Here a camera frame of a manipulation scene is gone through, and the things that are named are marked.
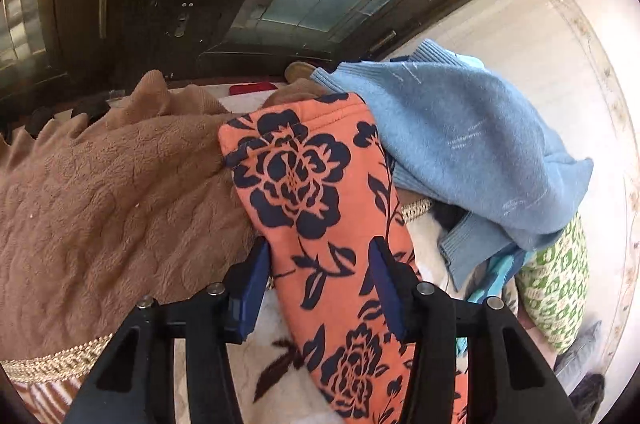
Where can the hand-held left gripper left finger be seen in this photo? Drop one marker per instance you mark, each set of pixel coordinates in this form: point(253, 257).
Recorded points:
point(250, 289)

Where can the light blue knit sweater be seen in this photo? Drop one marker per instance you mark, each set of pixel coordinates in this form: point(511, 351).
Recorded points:
point(450, 139)

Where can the orange floral garment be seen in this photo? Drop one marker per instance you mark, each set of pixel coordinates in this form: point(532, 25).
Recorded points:
point(300, 184)

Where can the teal striped garment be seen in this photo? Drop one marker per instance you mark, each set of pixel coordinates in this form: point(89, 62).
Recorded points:
point(500, 274)

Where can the green checked pillow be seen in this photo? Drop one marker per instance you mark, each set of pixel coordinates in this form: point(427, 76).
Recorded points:
point(555, 284)

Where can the cream leaf-print blanket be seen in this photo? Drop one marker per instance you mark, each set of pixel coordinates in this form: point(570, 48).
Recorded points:
point(280, 384)

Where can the red cloth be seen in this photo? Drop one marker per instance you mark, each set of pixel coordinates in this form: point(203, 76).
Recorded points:
point(252, 88)

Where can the brown textured blanket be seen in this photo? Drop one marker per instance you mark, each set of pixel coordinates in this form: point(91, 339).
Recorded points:
point(100, 214)

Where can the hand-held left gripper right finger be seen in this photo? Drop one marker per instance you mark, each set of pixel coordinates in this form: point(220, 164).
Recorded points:
point(387, 289)

